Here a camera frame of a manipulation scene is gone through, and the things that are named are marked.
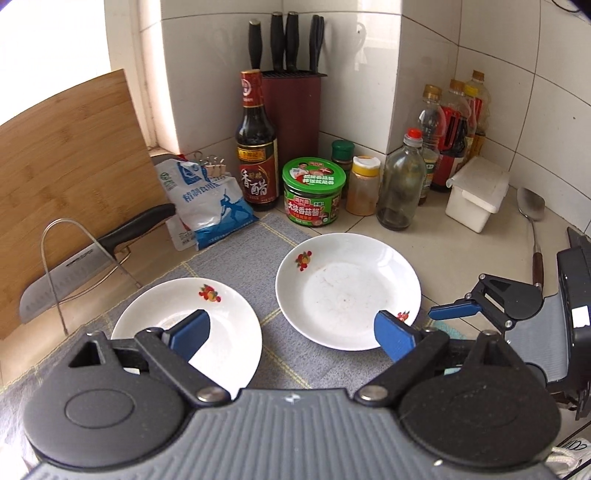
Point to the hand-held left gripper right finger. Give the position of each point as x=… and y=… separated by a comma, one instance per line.
x=392, y=337

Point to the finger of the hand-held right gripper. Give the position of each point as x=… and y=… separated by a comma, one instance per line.
x=455, y=308

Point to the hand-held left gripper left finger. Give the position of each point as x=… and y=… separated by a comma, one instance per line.
x=190, y=334

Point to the white plate with fruit print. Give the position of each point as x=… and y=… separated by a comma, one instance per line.
x=152, y=318
x=346, y=286

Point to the grey checked cloth mat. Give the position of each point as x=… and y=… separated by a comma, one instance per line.
x=295, y=364

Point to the white plastic seasoning box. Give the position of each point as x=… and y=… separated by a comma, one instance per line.
x=475, y=194

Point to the white and blue salt bag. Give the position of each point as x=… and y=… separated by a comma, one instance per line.
x=207, y=203

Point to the clear glass bottle red cap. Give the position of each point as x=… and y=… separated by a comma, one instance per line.
x=400, y=184

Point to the white cloth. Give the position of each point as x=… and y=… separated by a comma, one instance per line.
x=570, y=459

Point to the yellow spice jar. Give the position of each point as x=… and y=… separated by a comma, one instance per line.
x=362, y=189

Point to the green-lidded sauce jar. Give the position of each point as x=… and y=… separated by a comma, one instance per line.
x=314, y=194

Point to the metal binder clips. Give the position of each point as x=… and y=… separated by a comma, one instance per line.
x=214, y=164

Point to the dark sauce bottle red label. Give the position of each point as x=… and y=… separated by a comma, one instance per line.
x=455, y=134

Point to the green-capped spice jar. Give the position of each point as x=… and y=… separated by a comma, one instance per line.
x=342, y=152

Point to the clear bottle gold cap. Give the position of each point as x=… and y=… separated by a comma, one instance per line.
x=431, y=115

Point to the gold-capped oil bottle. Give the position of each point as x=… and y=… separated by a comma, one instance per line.
x=482, y=110

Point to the dark vinegar bottle red label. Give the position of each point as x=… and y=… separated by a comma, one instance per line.
x=256, y=138

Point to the yellow-capped bottle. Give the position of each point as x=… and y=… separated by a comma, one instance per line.
x=471, y=99

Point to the bamboo cutting board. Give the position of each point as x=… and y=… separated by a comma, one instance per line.
x=64, y=152

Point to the dark red knife block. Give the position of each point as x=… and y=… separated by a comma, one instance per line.
x=295, y=120

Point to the clear wall hook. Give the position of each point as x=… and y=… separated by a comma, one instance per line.
x=361, y=34

